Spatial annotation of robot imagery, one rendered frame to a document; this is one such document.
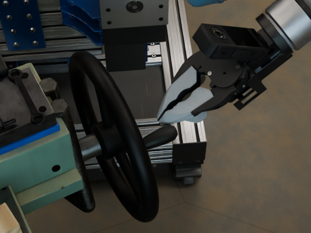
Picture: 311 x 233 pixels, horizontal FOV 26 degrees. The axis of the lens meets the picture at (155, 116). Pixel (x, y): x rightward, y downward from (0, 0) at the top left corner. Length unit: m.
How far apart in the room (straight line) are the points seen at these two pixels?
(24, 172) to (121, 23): 0.53
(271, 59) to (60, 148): 0.33
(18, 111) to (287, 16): 0.38
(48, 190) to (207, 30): 0.31
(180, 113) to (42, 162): 0.20
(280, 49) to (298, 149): 1.10
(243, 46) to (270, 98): 1.24
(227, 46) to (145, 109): 0.96
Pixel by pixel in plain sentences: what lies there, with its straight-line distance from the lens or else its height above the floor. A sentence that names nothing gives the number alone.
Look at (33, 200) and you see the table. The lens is 0.95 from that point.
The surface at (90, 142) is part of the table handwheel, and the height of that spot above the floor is 0.83.
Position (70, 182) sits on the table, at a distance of 0.96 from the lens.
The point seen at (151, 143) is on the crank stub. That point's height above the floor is 0.90.
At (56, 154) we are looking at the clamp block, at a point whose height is 0.92.
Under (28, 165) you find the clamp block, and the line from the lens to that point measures 0.92.
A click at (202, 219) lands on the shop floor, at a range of 1.90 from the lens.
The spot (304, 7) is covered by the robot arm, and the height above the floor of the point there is 1.04.
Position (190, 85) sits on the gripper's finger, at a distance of 0.96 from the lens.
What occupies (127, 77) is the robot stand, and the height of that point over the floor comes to 0.21.
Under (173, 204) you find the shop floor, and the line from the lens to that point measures 1.92.
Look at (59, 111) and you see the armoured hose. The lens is 0.90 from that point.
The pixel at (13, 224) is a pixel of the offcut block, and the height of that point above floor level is 0.94.
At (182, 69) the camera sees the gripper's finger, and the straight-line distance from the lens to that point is 0.98.
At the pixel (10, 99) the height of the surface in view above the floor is 1.00.
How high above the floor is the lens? 1.70
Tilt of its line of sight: 55 degrees down
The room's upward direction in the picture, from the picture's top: straight up
